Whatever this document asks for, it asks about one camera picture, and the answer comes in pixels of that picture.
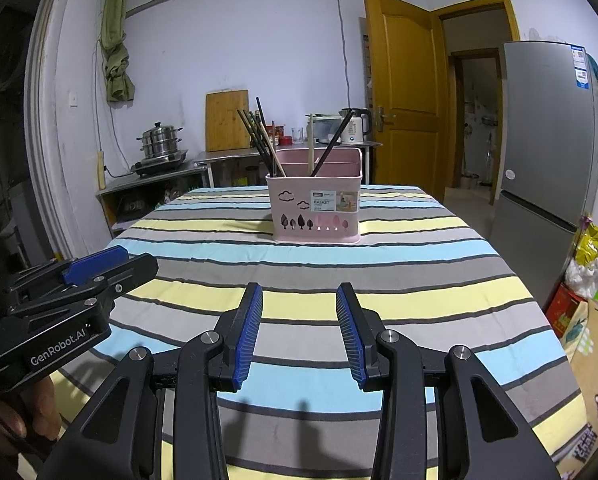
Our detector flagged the yellow door frame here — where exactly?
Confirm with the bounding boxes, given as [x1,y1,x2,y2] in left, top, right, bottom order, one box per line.
[431,0,522,201]

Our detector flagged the steel stove shelf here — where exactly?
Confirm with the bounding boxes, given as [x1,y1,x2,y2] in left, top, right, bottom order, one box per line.
[96,160,210,236]

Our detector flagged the steel kitchen table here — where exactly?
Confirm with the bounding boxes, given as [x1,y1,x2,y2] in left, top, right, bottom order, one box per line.
[194,140,383,191]

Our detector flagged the mop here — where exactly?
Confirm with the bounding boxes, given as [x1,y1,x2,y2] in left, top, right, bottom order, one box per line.
[484,132,495,189]

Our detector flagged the green hanging cloth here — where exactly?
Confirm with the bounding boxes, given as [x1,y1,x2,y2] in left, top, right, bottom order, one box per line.
[102,0,136,104]

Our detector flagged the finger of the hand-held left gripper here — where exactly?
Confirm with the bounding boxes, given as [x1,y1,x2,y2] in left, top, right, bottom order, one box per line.
[6,253,159,321]
[9,246,130,296]

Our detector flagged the wall poster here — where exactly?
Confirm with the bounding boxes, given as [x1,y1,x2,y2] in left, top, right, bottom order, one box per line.
[360,17,375,106]

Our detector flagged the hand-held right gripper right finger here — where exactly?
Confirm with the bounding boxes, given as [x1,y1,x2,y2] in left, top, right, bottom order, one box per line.
[335,281,562,480]

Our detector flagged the red box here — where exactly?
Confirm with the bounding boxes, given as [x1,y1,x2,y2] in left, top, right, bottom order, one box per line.
[544,282,588,336]

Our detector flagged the yellow wooden door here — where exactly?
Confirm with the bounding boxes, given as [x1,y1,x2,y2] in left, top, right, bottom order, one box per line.
[363,0,445,196]

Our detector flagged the wooden cutting board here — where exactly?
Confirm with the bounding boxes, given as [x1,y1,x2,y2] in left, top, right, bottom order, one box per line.
[205,89,251,153]

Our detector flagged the wall cable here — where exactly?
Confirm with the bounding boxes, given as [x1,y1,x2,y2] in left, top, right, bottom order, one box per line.
[336,0,351,111]

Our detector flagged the grey metal-tipped chopstick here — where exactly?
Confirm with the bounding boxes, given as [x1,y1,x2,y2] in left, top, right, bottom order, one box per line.
[250,111,277,175]

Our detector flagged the printed cardboard box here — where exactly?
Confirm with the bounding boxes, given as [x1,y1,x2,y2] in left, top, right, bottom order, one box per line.
[564,300,598,471]

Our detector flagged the steel steamer pot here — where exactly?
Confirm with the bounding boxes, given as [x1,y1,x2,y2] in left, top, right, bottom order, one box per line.
[138,121,183,158]

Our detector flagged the clear plastic container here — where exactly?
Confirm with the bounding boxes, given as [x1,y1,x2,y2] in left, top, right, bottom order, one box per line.
[311,112,345,145]

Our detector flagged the steel stove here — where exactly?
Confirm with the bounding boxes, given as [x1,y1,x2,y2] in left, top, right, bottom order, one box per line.
[130,149,190,177]

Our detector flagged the white electric kettle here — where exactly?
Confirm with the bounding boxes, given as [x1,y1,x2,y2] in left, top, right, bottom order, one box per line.
[340,107,373,146]

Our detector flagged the grey refrigerator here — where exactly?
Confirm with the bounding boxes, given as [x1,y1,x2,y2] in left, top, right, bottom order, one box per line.
[489,40,598,311]

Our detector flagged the person's left hand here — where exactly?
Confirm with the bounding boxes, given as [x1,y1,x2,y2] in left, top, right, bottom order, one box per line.
[0,371,63,445]

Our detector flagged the striped tablecloth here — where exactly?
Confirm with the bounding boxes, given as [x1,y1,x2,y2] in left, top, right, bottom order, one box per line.
[54,185,587,480]

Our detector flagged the yellow snack bag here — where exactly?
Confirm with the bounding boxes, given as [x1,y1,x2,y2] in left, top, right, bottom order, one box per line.
[574,217,598,266]

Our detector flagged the white doorway frame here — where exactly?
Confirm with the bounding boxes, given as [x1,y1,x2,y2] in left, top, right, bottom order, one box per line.
[26,0,110,266]

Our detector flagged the pink plastic basket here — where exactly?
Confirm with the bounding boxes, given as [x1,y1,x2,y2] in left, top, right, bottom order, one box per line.
[265,147,364,245]

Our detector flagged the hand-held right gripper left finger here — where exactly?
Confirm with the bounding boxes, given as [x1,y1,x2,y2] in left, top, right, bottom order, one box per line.
[39,281,265,480]

